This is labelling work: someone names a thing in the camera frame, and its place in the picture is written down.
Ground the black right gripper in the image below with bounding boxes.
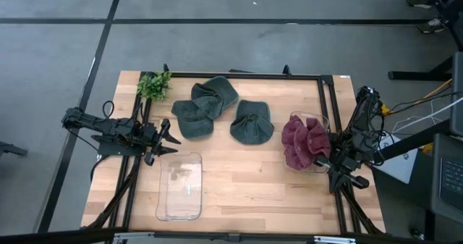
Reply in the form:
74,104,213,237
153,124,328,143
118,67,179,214
314,144,370,194

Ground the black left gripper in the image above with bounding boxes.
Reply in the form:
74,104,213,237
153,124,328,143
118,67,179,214
139,119,182,167

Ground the dark green baseball cap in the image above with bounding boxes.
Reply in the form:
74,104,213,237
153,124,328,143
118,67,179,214
229,99,275,146
171,99,214,140
190,75,239,121

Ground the clear plastic bin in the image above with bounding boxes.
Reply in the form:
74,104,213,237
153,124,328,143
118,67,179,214
281,110,332,174
155,151,203,222

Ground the maroon baseball cap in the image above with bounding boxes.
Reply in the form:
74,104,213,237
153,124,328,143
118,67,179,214
305,117,332,159
284,138,315,172
281,114,308,154

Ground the small artificial green plant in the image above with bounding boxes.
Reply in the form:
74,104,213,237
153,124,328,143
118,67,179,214
136,70,173,102

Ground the white box with logo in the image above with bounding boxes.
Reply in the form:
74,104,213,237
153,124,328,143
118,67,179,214
372,132,420,185

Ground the black side desk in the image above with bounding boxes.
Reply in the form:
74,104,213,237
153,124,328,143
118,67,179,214
372,119,463,244

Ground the grey laptop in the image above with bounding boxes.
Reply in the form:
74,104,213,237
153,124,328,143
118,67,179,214
430,132,463,226

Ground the black desk leg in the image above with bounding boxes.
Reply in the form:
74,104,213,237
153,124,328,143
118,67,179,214
388,55,463,82

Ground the grey monitor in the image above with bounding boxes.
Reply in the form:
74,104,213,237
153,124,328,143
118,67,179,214
450,51,463,137

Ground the dark chair base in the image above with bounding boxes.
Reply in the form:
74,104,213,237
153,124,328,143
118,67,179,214
0,140,29,159

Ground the person's shoe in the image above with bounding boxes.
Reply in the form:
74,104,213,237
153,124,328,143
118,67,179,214
416,17,449,35
405,0,435,9

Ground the person's leg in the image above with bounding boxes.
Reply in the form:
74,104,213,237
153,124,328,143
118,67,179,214
428,0,463,24

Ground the silver metal bracket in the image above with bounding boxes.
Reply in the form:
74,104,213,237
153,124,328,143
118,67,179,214
114,232,155,244
313,235,357,244

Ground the black aluminium table frame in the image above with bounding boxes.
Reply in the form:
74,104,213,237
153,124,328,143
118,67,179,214
81,64,386,237

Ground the white cable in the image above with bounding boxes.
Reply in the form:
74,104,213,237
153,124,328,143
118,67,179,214
392,96,463,135

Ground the thin black cable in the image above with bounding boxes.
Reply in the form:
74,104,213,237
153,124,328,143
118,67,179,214
388,91,463,115

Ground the yellow cable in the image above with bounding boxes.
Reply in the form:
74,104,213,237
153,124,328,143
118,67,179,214
421,77,453,101

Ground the black frame crossbar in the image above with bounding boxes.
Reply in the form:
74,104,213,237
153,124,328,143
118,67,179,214
0,226,463,244

